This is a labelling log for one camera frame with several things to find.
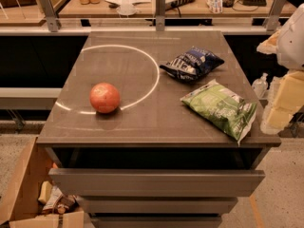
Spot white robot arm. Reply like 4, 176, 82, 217
276, 4, 304, 70

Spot blue chip bag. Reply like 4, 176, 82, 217
160, 47, 224, 82

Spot green chip bag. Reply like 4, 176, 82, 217
180, 80, 257, 144

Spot orange round fruit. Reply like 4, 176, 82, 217
89, 83, 121, 114

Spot grey drawer cabinet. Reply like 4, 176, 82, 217
37, 31, 280, 220

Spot white cup with saucer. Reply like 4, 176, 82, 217
117, 0, 137, 16

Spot clear plastic bottle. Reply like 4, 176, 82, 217
252, 73, 268, 98

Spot top grey drawer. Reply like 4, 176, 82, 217
49, 168, 265, 198

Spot grey drawer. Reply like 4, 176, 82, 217
76, 197, 238, 214
49, 168, 265, 198
91, 216, 222, 228

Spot middle grey drawer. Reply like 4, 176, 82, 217
76, 197, 238, 214

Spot grey power strip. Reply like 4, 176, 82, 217
165, 0, 196, 10

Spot white patterned mug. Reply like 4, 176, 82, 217
206, 0, 222, 13

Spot bottom grey drawer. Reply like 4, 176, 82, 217
91, 216, 222, 228

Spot yellow foam blocks in plastic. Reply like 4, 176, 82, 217
260, 70, 304, 135

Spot snack packets in box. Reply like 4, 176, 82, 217
38, 180, 78, 215

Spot brown cardboard box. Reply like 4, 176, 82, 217
0, 138, 85, 228

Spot middle metal bracket post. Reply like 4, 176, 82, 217
155, 0, 165, 31

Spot metal bracket post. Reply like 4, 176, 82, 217
39, 0, 61, 32
263, 0, 286, 31
155, 0, 165, 31

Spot left metal bracket post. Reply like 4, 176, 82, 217
39, 0, 61, 32

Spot right metal bracket post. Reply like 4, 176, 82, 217
263, 0, 286, 31

